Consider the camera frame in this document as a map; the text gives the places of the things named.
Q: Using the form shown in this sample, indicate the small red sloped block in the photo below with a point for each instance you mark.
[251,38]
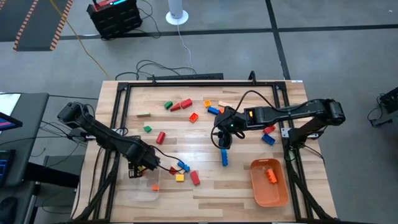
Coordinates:
[173,170]

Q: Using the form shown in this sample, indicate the red wedge block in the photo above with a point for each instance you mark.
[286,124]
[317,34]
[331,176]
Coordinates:
[175,107]

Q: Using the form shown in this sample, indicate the small yellow block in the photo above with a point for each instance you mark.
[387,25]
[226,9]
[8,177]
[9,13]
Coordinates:
[179,177]

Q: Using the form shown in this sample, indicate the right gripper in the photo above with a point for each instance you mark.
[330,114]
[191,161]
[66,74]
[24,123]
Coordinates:
[231,119]

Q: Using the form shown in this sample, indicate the black crate with red top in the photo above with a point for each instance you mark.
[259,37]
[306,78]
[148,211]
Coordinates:
[118,21]

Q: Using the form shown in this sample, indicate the orange stud brick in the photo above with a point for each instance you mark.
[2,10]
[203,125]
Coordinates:
[271,176]

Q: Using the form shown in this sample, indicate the red cylinder block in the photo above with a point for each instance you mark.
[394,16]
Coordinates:
[160,137]

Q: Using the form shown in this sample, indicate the hazard-striped black floor mat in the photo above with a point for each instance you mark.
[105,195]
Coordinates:
[37,25]

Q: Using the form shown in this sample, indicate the orange plastic bin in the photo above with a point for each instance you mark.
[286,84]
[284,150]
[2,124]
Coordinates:
[267,196]

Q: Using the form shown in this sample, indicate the wooden plank block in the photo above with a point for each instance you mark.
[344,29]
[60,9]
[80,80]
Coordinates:
[224,103]
[143,114]

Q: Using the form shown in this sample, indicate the white round-base stand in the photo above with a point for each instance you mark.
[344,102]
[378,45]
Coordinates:
[177,17]

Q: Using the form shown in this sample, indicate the silver mounting plate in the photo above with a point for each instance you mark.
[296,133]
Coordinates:
[285,132]

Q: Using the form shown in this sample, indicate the pale wooden block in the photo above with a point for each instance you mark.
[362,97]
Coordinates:
[181,171]

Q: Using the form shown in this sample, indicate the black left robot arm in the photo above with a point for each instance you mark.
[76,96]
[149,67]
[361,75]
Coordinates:
[102,137]

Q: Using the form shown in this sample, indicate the grey side desk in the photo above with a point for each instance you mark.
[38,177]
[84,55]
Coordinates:
[31,124]

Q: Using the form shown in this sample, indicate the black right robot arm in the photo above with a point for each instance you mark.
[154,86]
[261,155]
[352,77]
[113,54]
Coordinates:
[295,110]

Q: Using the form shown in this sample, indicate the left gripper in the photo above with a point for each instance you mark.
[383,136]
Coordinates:
[149,161]

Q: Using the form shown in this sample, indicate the blue stud brick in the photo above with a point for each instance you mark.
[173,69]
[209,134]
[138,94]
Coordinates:
[213,110]
[183,166]

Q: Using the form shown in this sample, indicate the small green block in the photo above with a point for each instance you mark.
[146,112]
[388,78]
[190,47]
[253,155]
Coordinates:
[147,128]

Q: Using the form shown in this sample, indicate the dark blue block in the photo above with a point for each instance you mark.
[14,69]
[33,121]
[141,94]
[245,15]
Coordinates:
[268,139]

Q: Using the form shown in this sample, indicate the small orange block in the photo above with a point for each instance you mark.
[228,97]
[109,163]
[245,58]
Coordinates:
[155,187]

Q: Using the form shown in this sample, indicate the dark tablet screen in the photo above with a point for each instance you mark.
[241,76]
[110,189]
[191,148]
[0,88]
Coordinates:
[7,123]

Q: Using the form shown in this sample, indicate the black computer mouse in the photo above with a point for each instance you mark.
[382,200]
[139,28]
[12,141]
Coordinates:
[7,210]

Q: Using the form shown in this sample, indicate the black floor device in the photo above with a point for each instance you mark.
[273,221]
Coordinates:
[388,102]

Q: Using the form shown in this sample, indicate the white paper sheet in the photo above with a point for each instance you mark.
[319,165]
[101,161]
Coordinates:
[7,104]

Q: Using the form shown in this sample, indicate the clear plastic bin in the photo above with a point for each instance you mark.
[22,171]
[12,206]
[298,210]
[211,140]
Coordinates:
[140,193]

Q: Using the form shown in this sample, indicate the orange-red stud brick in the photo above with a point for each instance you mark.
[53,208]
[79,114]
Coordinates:
[193,117]

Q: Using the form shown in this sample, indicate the small orange cube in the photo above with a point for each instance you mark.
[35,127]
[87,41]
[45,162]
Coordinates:
[207,103]

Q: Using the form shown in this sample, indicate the black aluminium table frame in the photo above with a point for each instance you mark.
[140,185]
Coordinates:
[199,84]

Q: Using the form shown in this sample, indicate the black backlit keyboard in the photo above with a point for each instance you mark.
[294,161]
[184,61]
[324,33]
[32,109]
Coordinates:
[6,168]

